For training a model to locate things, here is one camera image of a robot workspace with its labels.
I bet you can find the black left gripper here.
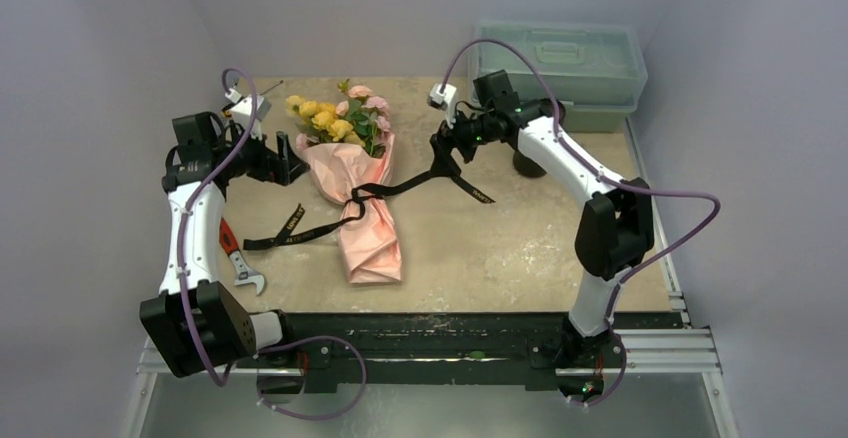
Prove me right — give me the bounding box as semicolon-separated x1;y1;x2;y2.
213;119;307;186

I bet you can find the black ribbon with gold lettering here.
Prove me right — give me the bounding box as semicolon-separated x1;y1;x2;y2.
242;131;496;253

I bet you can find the pink paper flower bouquet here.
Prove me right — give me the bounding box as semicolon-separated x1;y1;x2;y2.
286;80;402;285

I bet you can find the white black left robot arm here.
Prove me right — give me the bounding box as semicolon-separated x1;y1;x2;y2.
139;112;307;378

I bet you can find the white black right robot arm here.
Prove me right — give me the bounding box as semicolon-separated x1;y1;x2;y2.
427;71;654;368

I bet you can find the dark cylindrical vase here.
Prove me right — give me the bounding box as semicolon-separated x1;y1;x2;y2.
512;98;566;179

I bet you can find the green translucent plastic storage box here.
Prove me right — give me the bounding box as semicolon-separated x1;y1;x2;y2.
475;21;648;133

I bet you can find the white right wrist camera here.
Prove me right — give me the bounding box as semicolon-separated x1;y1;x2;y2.
427;83;458;129

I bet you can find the yellow black handled screwdriver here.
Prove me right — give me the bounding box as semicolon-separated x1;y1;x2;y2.
260;79;285;96

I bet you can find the silver adjustable wrench red handle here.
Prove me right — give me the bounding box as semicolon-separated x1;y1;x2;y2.
219;218;267;296

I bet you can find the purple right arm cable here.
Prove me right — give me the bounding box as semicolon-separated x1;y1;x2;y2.
440;38;722;410

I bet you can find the aluminium rail frame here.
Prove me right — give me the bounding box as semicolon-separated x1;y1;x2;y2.
119;80;740;438

